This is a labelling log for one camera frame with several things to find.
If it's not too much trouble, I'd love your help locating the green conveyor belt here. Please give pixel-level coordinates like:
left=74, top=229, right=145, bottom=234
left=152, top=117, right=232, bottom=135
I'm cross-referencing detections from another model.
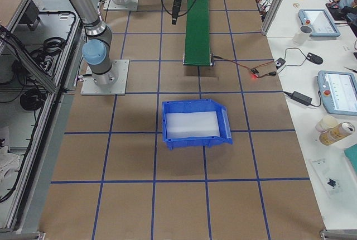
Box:
left=183, top=0, right=213, bottom=66

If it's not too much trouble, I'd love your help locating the blue plastic bin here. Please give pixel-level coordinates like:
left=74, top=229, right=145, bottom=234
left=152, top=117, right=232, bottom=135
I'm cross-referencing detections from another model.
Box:
left=162, top=99, right=233, bottom=150

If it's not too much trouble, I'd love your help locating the white mug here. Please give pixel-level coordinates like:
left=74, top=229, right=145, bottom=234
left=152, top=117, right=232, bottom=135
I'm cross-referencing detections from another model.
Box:
left=292, top=25, right=312, bottom=45

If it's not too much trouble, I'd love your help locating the far teach pendant tablet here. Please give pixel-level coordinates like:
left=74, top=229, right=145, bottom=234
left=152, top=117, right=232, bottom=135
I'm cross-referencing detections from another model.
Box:
left=298, top=9, right=340, bottom=38

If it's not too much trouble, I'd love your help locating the teach pendant tablet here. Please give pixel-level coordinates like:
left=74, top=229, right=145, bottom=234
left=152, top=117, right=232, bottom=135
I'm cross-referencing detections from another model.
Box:
left=298, top=9, right=340, bottom=38
left=317, top=70, right=356, bottom=116

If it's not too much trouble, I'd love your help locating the black power adapter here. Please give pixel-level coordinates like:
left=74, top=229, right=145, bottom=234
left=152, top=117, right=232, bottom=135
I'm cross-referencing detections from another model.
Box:
left=284, top=91, right=312, bottom=106

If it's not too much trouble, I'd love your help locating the near teach pendant tablet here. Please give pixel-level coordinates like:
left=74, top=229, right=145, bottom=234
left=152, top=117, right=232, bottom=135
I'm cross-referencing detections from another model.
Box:
left=317, top=70, right=356, bottom=116

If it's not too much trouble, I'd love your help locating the paper cup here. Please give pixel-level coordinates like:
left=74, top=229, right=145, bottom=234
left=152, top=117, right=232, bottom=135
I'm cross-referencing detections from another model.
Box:
left=315, top=115, right=338, bottom=132

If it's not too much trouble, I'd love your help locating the drink can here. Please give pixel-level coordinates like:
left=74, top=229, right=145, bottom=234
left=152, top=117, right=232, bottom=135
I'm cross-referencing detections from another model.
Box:
left=319, top=122, right=355, bottom=146

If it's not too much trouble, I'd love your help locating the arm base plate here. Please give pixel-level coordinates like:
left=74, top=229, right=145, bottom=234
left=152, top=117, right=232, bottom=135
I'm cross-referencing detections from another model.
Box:
left=81, top=60, right=129, bottom=95
left=103, top=0, right=139, bottom=11

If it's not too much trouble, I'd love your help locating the red black wire with sensor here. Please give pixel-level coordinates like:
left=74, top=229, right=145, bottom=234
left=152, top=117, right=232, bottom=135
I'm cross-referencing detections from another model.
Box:
left=213, top=54, right=277, bottom=79

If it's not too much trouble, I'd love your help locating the aluminium frame post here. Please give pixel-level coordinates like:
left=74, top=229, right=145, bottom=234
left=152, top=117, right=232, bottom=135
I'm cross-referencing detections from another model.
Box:
left=261, top=0, right=283, bottom=36

